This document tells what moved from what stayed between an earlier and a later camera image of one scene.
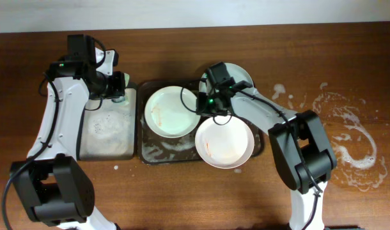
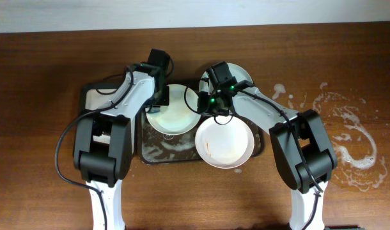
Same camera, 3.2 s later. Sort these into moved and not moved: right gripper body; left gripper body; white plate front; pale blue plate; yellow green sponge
Moved: yellow green sponge; left gripper body
Not moved: pale blue plate; white plate front; right gripper body
